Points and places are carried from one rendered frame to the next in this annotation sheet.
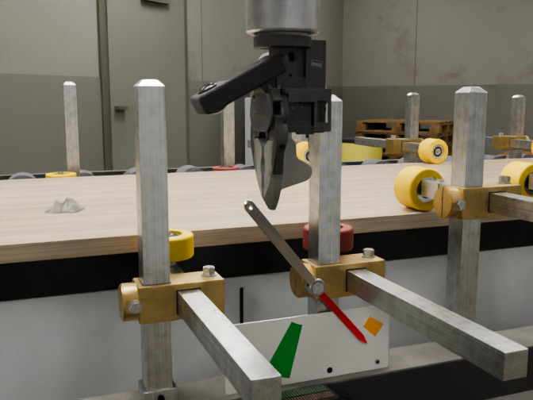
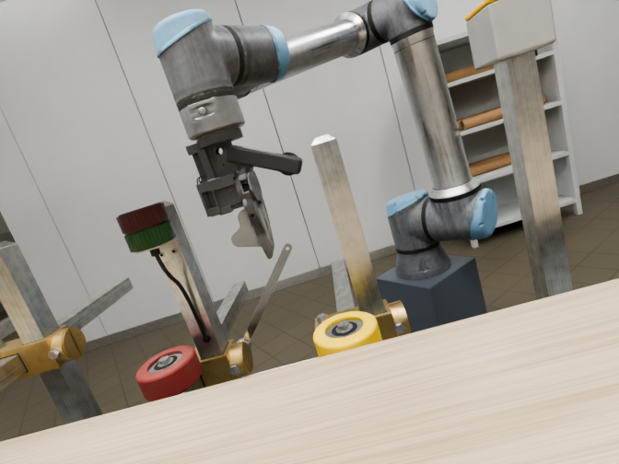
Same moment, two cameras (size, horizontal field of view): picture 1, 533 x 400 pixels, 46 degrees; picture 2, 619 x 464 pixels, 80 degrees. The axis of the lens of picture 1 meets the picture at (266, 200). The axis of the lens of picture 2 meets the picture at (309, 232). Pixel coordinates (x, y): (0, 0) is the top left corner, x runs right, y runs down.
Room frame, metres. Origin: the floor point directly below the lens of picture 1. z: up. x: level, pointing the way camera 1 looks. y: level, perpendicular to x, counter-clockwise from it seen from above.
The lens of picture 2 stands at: (1.29, 0.33, 1.12)
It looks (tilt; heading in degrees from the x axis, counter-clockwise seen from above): 12 degrees down; 206
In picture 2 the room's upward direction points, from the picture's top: 18 degrees counter-clockwise
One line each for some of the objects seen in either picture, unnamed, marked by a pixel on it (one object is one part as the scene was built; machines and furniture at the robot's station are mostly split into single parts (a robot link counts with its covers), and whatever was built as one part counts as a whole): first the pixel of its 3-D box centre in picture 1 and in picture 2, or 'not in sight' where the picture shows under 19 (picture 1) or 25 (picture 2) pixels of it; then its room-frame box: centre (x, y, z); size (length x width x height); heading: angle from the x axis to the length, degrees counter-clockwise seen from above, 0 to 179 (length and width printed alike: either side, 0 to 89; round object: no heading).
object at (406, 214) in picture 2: not in sight; (413, 218); (0.03, 0.10, 0.79); 0.17 x 0.15 x 0.18; 69
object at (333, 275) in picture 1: (335, 275); (206, 368); (0.91, -0.10, 0.84); 0.13 x 0.06 x 0.05; 111
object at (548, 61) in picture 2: not in sight; (494, 134); (-2.09, 0.49, 0.77); 0.90 x 0.45 x 1.55; 116
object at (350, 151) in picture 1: (360, 175); not in sight; (6.26, -0.94, 0.36); 0.44 x 0.44 x 0.73
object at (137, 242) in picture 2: not in sight; (150, 236); (0.95, -0.07, 1.07); 0.06 x 0.06 x 0.02
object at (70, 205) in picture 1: (67, 203); not in sight; (1.17, 0.38, 0.91); 0.09 x 0.07 x 0.02; 179
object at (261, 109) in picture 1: (288, 87); (227, 173); (0.80, -0.03, 1.12); 0.09 x 0.08 x 0.12; 111
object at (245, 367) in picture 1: (202, 318); (346, 307); (0.74, 0.08, 0.84); 0.43 x 0.03 x 0.04; 21
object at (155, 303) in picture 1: (171, 297); (362, 328); (0.82, 0.13, 0.84); 0.13 x 0.06 x 0.05; 111
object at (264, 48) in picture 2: not in sight; (247, 58); (0.68, 0.01, 1.29); 0.12 x 0.12 x 0.09; 69
